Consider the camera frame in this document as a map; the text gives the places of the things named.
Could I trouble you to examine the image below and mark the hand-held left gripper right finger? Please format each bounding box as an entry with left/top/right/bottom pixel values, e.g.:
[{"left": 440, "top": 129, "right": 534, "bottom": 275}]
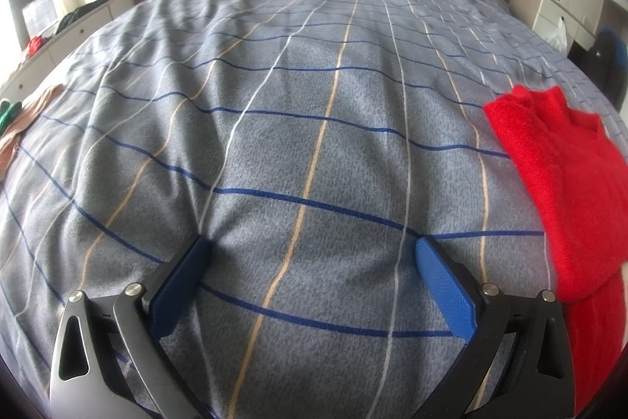
[{"left": 412, "top": 236, "right": 576, "bottom": 419}]

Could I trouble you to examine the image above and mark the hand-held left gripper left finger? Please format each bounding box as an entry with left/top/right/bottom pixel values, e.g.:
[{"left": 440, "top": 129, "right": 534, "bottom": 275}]
[{"left": 48, "top": 235, "right": 213, "bottom": 419}]

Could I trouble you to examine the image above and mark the red knit sweater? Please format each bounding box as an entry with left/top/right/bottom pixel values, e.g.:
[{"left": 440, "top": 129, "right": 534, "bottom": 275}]
[{"left": 483, "top": 85, "right": 628, "bottom": 304}]

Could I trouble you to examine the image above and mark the dark clothes pile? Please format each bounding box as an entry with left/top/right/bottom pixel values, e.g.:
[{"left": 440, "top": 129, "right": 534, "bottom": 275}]
[{"left": 53, "top": 0, "right": 113, "bottom": 34}]

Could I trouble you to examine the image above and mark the grey-blue plaid blanket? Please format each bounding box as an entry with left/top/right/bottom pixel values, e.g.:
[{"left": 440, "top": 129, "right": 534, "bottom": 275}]
[{"left": 0, "top": 0, "right": 628, "bottom": 419}]

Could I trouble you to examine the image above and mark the pink garment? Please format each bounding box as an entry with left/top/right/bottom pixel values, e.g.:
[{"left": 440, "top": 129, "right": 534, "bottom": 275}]
[{"left": 0, "top": 84, "right": 64, "bottom": 177}]

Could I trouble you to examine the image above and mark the green and white garment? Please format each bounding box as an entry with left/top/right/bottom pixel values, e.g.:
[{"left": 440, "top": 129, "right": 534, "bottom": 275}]
[{"left": 0, "top": 97, "right": 23, "bottom": 135}]

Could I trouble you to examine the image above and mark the white drawer cabinet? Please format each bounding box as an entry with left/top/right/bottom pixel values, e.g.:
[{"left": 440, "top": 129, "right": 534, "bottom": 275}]
[{"left": 0, "top": 0, "right": 116, "bottom": 98}]

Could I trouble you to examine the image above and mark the white plastic bag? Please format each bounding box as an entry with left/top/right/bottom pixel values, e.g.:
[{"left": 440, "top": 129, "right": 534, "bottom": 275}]
[{"left": 547, "top": 16, "right": 570, "bottom": 53}]

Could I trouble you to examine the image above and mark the white bedside dresser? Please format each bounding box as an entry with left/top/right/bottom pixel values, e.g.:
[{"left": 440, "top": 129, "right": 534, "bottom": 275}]
[{"left": 505, "top": 0, "right": 597, "bottom": 54}]

